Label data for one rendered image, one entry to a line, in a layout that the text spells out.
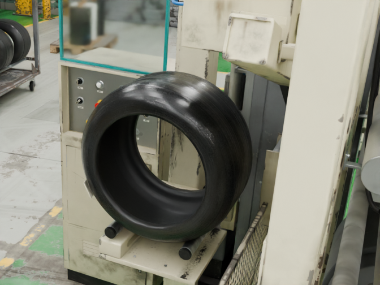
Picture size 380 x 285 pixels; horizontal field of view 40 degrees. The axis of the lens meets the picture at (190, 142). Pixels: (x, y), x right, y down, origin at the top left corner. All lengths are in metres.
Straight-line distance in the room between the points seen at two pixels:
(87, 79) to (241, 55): 1.57
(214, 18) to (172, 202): 0.97
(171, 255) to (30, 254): 1.59
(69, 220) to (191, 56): 1.33
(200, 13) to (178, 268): 0.97
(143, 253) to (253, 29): 1.08
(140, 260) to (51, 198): 2.14
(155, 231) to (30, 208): 2.19
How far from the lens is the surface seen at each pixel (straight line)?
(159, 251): 1.92
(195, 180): 2.03
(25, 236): 3.54
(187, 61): 1.89
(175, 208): 1.96
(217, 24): 1.18
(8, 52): 5.76
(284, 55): 1.14
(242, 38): 1.06
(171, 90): 1.57
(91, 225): 2.81
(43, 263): 3.27
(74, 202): 2.79
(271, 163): 1.83
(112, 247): 1.86
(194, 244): 1.77
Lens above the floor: 1.89
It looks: 22 degrees down
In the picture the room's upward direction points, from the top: 4 degrees clockwise
